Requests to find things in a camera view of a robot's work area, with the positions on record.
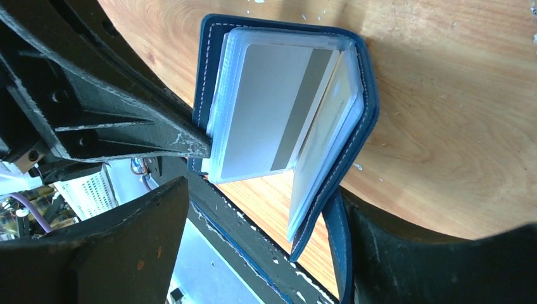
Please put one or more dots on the white slotted cable duct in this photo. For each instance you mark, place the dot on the white slotted cable duct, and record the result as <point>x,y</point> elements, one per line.
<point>88,196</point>

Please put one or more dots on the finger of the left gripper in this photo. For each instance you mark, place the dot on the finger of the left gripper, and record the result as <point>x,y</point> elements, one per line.
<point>71,82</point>

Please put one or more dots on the dark blue card holder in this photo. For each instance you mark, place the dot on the dark blue card holder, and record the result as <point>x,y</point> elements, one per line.
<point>334,134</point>

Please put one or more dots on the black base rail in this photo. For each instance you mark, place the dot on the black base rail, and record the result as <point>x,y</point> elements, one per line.
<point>230,259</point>

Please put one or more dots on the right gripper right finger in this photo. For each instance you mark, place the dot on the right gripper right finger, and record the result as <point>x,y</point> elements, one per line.
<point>391,260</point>

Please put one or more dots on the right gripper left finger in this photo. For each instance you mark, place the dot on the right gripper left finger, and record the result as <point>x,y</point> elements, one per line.
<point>124,255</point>

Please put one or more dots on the white card in holder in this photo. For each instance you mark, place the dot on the white card in holder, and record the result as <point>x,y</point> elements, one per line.
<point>277,89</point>

